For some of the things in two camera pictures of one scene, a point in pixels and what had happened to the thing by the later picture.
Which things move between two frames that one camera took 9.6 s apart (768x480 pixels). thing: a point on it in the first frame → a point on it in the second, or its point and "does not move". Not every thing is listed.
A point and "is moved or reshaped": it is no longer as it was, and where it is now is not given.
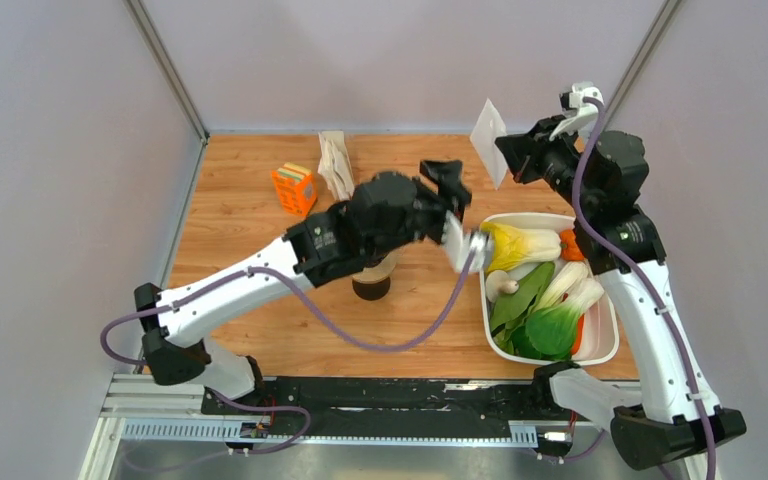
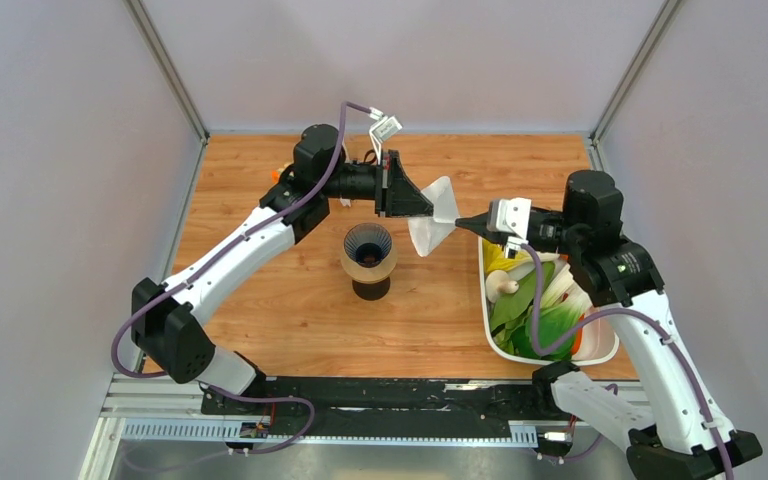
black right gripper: x=523 y=151 → x=477 y=224
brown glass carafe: x=372 y=291 does not move
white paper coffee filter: x=488 y=127 is moved or reshaped
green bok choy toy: x=539 y=317 does not move
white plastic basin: x=600 y=341 does not move
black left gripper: x=452 y=193 → x=402 y=198
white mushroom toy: x=498 y=282 does not move
